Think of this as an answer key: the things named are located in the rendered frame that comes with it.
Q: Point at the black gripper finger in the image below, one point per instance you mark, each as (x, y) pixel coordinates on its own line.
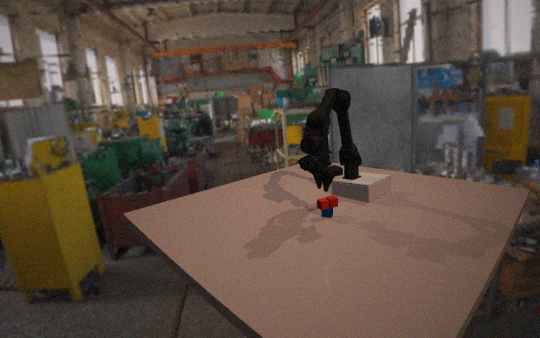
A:
(326, 181)
(318, 179)

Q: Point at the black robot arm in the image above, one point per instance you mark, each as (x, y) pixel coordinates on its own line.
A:
(316, 133)

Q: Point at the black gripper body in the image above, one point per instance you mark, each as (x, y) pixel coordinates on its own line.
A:
(327, 170)

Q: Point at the blue cube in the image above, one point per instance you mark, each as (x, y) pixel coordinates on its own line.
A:
(327, 213)

